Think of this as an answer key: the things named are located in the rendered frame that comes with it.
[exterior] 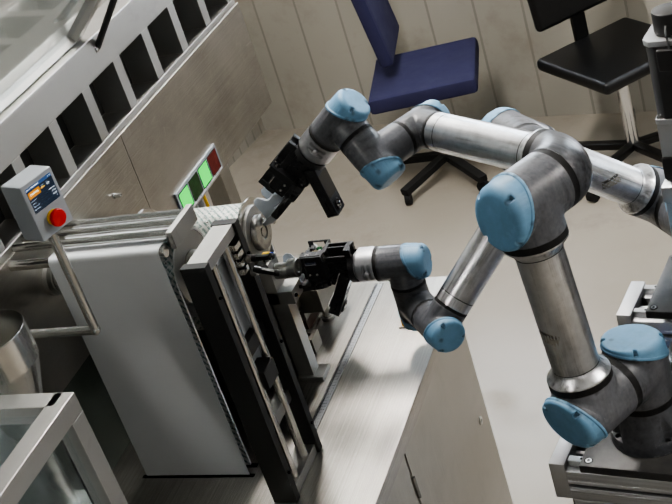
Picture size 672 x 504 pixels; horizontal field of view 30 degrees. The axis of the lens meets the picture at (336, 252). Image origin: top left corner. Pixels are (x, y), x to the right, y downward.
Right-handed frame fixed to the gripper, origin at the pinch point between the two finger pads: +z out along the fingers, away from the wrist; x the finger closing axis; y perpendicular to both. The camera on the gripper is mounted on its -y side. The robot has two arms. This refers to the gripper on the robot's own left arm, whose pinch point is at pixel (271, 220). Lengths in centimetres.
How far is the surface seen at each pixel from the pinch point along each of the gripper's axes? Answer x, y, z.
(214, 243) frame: 35.8, 8.1, -16.8
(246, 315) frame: 33.4, -4.8, -5.2
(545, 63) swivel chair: -236, -63, 47
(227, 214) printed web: 2.7, 7.9, 3.4
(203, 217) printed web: 2.8, 11.5, 7.7
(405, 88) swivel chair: -231, -27, 90
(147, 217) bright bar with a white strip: 25.9, 20.3, -3.7
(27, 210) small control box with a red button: 60, 35, -20
